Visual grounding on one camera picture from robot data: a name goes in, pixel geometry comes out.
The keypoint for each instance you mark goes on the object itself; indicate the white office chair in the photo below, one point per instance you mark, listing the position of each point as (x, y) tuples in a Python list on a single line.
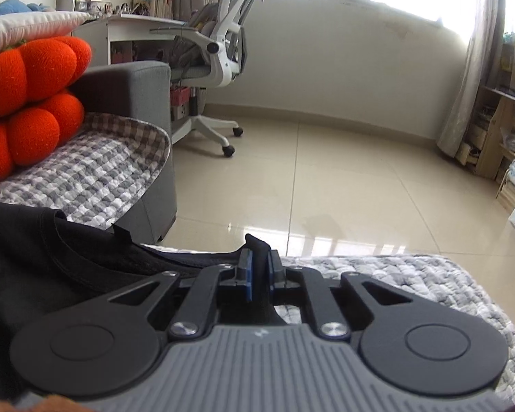
[(231, 21)]

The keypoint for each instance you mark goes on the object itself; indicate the red flower-shaped cushion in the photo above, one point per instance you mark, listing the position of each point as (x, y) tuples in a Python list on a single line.
[(38, 73)]

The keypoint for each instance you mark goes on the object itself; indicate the white desk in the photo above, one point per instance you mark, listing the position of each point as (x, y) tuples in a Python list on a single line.
[(128, 25)]

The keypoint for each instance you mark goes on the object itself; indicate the blue plush toy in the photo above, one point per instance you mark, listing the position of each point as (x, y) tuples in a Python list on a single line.
[(8, 8)]

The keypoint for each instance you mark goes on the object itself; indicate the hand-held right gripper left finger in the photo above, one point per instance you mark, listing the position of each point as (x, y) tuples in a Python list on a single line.
[(249, 274)]

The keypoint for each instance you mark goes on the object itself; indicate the red storage box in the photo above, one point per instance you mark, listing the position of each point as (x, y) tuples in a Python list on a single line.
[(181, 95)]

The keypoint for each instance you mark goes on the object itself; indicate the black t-shirt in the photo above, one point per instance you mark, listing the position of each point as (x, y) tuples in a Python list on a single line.
[(47, 257)]

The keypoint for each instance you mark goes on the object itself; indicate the wooden shelf desk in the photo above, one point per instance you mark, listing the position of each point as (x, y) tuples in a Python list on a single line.
[(493, 146)]

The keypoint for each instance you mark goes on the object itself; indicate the upright books on desk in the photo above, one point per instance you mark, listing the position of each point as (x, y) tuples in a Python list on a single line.
[(152, 4)]

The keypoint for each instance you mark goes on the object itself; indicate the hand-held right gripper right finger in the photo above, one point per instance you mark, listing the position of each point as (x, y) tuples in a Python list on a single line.
[(278, 272)]

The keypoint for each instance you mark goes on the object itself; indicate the grey checkered quilt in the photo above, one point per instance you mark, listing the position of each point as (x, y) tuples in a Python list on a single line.
[(90, 167)]

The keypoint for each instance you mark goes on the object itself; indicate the white pillow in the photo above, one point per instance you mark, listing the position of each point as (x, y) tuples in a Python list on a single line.
[(25, 25)]

